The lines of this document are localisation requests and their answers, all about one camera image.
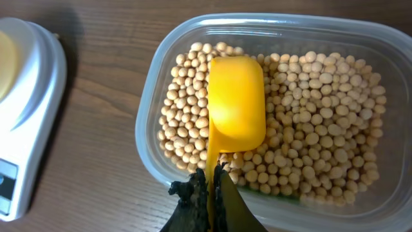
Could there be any soybeans pile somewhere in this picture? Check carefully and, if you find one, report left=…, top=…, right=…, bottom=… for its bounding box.
left=157, top=42, right=387, bottom=206

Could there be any white digital kitchen scale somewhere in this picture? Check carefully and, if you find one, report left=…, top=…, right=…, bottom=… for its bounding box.
left=1, top=17, right=68, bottom=222

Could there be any yellow measuring scoop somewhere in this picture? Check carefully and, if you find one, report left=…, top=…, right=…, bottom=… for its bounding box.
left=205, top=56, right=266, bottom=231

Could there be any clear plastic container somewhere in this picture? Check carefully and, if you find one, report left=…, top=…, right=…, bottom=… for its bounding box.
left=135, top=13, right=411, bottom=231

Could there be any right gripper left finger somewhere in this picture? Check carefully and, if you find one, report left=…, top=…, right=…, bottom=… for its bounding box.
left=160, top=168, right=209, bottom=232

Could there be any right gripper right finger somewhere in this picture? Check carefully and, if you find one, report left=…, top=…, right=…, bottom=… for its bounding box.
left=213, top=164, right=267, bottom=232

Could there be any pale yellow bowl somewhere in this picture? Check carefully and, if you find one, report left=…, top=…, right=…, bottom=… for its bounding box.
left=0, top=31, right=18, bottom=100

